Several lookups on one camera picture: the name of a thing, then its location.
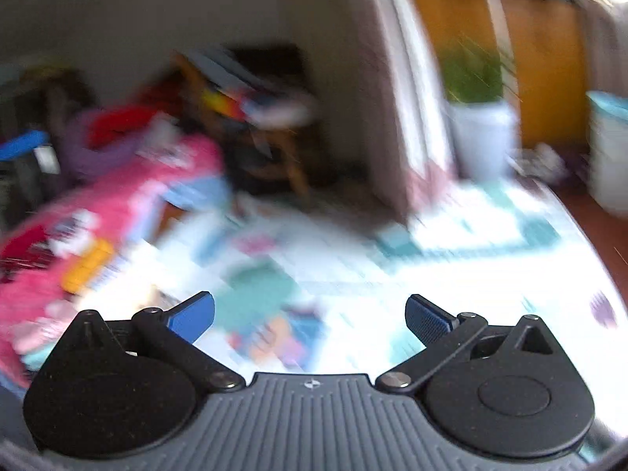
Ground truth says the cartoon animal play mat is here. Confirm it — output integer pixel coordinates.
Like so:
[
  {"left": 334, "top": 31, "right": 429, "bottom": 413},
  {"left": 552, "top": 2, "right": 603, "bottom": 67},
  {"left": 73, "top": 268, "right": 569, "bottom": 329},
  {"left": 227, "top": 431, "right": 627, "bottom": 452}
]
[{"left": 79, "top": 180, "right": 627, "bottom": 376}]

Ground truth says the pink cartoon blanket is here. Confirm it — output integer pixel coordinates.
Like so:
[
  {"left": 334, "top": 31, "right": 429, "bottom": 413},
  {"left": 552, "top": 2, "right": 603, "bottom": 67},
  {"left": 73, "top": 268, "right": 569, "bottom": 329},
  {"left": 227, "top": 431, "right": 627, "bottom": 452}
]
[{"left": 1, "top": 134, "right": 226, "bottom": 388}]

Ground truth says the white rag on floor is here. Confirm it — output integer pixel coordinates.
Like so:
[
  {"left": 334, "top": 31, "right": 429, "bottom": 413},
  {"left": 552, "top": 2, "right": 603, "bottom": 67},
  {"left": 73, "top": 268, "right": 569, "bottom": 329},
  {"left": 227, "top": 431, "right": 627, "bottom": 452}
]
[{"left": 512, "top": 144, "right": 570, "bottom": 185}]

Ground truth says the white bucket with green plant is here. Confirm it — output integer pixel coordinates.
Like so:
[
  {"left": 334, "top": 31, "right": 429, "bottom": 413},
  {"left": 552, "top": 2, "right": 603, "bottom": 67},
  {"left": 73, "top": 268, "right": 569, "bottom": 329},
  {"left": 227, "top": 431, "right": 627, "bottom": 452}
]
[{"left": 438, "top": 40, "right": 518, "bottom": 184}]

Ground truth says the red patterned cloth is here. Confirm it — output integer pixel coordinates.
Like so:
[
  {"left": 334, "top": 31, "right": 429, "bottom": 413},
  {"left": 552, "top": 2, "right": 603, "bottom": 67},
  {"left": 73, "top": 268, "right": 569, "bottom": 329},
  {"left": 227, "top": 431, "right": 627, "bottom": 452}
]
[{"left": 87, "top": 104, "right": 159, "bottom": 150}]

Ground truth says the striped pink curtain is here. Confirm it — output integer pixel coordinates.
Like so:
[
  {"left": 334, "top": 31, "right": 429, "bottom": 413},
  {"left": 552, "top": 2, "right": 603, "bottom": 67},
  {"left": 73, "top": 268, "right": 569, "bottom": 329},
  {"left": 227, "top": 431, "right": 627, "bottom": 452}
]
[{"left": 347, "top": 0, "right": 456, "bottom": 223}]

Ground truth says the wooden chair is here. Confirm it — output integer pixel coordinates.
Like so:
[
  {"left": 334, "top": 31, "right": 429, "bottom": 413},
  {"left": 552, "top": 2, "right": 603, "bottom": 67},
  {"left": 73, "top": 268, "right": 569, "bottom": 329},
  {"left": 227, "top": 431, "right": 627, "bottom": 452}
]
[{"left": 175, "top": 44, "right": 317, "bottom": 200}]

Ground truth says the white bucket teal rim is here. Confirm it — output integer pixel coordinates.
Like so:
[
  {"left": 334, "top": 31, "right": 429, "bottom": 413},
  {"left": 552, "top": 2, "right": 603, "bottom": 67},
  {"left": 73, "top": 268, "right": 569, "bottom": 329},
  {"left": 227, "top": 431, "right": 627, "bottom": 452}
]
[{"left": 586, "top": 90, "right": 627, "bottom": 218}]

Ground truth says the orange wooden cabinet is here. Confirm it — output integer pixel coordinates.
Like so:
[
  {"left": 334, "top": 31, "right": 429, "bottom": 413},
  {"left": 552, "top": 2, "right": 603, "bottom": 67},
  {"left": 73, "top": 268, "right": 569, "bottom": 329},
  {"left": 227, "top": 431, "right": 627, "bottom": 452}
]
[{"left": 414, "top": 0, "right": 589, "bottom": 148}]

